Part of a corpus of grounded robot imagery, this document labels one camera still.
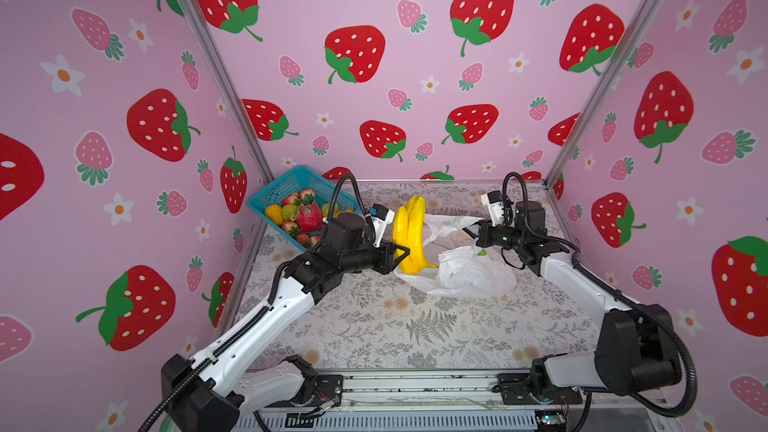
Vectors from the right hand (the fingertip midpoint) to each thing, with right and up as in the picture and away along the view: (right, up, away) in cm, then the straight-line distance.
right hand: (463, 225), depth 83 cm
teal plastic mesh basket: (-56, +17, +30) cm, 66 cm away
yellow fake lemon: (-62, +3, +21) cm, 66 cm away
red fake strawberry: (-53, +10, +28) cm, 61 cm away
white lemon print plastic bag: (0, -11, -9) cm, 14 cm away
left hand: (-16, -5, -13) cm, 22 cm away
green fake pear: (-45, +5, +23) cm, 51 cm away
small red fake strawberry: (-55, -2, +18) cm, 58 cm away
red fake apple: (-59, +8, +26) cm, 65 cm away
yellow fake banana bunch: (-16, -1, -13) cm, 21 cm away
